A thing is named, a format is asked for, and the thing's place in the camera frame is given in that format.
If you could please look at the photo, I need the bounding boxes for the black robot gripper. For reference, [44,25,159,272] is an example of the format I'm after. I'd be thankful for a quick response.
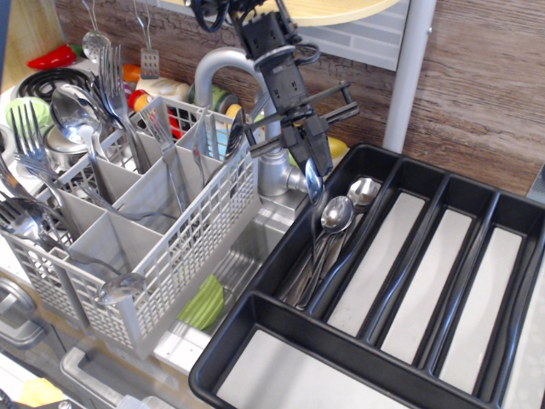
[245,46,359,177]

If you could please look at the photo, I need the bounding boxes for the small steel spoon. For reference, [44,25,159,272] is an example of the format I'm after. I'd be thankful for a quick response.
[305,158,324,267]

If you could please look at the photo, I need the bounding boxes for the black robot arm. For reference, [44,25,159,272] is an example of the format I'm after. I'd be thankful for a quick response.
[186,1,359,176]

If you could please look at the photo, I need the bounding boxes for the steel spoon in tray back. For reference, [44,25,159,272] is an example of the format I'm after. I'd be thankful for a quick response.
[276,176,382,299]

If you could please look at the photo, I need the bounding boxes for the steel spoon in tray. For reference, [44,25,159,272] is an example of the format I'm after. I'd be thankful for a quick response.
[295,195,353,310]
[276,176,382,299]

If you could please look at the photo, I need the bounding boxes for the steel spoon in tray front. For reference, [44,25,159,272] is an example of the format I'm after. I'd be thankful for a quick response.
[295,195,353,310]

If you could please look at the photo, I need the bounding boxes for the black cutlery tray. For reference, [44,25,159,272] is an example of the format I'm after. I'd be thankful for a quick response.
[189,145,544,408]

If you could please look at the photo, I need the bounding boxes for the grey plastic cutlery basket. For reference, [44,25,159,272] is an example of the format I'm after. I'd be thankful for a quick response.
[5,97,261,359]

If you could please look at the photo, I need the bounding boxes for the large steel serving spoon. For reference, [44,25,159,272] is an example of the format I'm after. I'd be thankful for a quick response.
[49,84,112,205]

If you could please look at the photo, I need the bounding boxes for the steel spoon at basket front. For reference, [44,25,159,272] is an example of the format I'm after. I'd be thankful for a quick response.
[69,251,146,306]

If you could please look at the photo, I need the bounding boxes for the yellow toy banana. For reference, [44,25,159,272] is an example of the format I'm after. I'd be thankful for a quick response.
[328,137,348,159]

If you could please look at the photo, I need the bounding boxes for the silver kitchen faucet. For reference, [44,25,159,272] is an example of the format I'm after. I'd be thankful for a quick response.
[194,47,307,197]

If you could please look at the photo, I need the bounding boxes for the wooden round shelf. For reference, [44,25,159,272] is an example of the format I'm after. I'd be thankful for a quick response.
[160,0,396,32]

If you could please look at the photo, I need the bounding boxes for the grey metal pole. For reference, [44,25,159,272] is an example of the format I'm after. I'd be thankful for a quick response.
[382,0,437,153]

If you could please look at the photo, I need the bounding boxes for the steel sink basin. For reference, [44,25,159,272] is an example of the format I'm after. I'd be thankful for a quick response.
[153,202,296,375]

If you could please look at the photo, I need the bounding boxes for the steel fork in middle slot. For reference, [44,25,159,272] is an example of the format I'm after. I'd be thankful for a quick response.
[140,104,190,213]

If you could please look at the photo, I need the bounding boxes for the hanging steel spatula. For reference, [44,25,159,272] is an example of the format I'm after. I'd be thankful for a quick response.
[133,1,160,79]

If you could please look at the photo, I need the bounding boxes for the steel forks cluster centre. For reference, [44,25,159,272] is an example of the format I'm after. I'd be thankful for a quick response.
[98,44,151,175]

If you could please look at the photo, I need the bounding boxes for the green toy vegetable in sink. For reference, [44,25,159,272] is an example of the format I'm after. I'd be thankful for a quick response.
[178,275,224,330]

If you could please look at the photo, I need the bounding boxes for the hanging steel skimmer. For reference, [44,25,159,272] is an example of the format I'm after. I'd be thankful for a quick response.
[82,0,111,63]

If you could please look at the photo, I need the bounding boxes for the steel pot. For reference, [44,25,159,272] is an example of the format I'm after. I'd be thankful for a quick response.
[44,125,87,170]

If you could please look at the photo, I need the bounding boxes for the red toy chili pepper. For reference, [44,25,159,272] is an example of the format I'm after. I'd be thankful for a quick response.
[26,43,83,71]

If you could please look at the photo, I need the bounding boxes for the green toy cabbage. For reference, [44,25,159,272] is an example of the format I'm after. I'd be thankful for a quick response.
[5,96,54,133]

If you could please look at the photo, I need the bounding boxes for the black stove burner coil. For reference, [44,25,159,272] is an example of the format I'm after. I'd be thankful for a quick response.
[16,68,90,103]

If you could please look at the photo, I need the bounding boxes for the steel fork upright left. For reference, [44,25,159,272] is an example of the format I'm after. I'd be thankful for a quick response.
[13,112,64,209]

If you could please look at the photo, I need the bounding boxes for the steel fork lower left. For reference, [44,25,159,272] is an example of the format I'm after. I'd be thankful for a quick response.
[1,198,67,251]

